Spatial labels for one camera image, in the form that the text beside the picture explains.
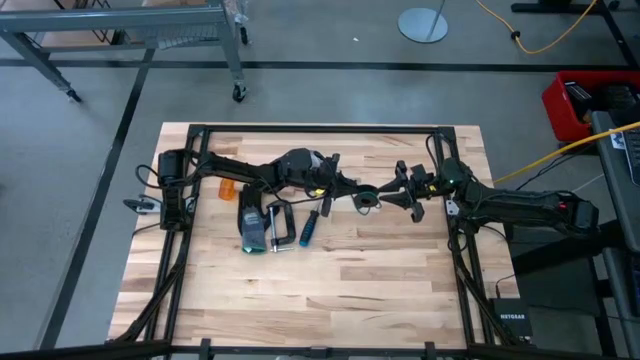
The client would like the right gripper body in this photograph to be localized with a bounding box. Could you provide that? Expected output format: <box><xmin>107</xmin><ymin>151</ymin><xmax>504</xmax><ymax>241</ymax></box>
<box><xmin>410</xmin><ymin>172</ymin><xmax>447</xmax><ymax>202</ymax></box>

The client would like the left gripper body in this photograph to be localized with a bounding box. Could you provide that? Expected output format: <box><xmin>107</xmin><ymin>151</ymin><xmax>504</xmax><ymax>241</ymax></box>
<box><xmin>324</xmin><ymin>164</ymin><xmax>359</xmax><ymax>199</ymax></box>

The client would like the black cord spool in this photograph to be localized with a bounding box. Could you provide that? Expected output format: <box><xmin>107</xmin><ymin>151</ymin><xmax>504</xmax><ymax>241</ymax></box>
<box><xmin>351</xmin><ymin>183</ymin><xmax>381</xmax><ymax>212</ymax></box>

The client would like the black C-clamp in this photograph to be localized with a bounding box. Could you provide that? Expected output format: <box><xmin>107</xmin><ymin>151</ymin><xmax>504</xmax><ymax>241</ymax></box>
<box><xmin>266</xmin><ymin>198</ymin><xmax>298</xmax><ymax>254</ymax></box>

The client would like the large red plastic crate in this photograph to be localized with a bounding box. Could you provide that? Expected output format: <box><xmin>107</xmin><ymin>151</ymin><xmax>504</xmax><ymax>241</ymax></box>
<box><xmin>541</xmin><ymin>69</ymin><xmax>640</xmax><ymax>145</ymax></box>

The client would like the black device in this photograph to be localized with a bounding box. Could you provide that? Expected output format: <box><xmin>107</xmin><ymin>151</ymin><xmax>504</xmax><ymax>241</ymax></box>
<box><xmin>563</xmin><ymin>81</ymin><xmax>595</xmax><ymax>122</ymax></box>
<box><xmin>598</xmin><ymin>83</ymin><xmax>640</xmax><ymax>127</ymax></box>

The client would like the grey desk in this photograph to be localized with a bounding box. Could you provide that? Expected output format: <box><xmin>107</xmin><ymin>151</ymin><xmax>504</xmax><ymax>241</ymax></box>
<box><xmin>591</xmin><ymin>110</ymin><xmax>640</xmax><ymax>354</ymax></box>

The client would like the clear plastic wrap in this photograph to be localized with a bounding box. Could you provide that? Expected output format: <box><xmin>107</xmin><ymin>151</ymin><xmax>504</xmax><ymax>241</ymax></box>
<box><xmin>222</xmin><ymin>0</ymin><xmax>251</xmax><ymax>26</ymax></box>

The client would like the black keyboard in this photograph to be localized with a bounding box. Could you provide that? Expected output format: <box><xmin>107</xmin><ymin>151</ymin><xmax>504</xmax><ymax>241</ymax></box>
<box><xmin>624</xmin><ymin>128</ymin><xmax>640</xmax><ymax>187</ymax></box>

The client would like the black stand foot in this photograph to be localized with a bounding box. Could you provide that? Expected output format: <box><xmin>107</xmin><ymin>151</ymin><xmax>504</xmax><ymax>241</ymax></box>
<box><xmin>510</xmin><ymin>0</ymin><xmax>640</xmax><ymax>69</ymax></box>

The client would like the grey wood-topped workbench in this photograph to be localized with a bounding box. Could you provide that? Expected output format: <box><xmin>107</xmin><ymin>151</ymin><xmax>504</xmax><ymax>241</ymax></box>
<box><xmin>0</xmin><ymin>0</ymin><xmax>251</xmax><ymax>105</ymax></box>

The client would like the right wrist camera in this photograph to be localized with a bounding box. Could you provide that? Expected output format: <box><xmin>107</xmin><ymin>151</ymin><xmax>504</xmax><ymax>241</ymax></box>
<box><xmin>409</xmin><ymin>163</ymin><xmax>437</xmax><ymax>182</ymax></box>

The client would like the blue-handled screwdriver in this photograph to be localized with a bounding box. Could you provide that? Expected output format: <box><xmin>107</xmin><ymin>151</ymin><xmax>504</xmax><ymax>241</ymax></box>
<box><xmin>298</xmin><ymin>198</ymin><xmax>326</xmax><ymax>248</ymax></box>

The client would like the black aluminium table frame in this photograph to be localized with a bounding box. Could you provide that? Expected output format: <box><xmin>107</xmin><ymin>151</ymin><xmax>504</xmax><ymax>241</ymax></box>
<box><xmin>107</xmin><ymin>122</ymin><xmax>532</xmax><ymax>360</ymax></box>

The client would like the black Netgear switch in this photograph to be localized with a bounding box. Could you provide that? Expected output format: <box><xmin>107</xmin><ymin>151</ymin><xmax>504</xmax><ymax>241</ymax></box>
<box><xmin>488</xmin><ymin>297</ymin><xmax>535</xmax><ymax>339</ymax></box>

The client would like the yellow extension cord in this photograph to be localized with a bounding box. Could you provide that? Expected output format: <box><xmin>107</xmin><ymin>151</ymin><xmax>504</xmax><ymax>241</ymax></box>
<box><xmin>473</xmin><ymin>0</ymin><xmax>600</xmax><ymax>56</ymax></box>

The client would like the grey clamp bracket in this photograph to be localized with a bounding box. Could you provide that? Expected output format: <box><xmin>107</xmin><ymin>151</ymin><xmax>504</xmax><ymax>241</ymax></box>
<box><xmin>122</xmin><ymin>193</ymin><xmax>164</xmax><ymax>216</ymax></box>

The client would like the yellow hanging cable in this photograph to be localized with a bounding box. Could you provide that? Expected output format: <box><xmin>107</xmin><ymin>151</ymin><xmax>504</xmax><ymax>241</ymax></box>
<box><xmin>493</xmin><ymin>121</ymin><xmax>640</xmax><ymax>185</ymax></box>

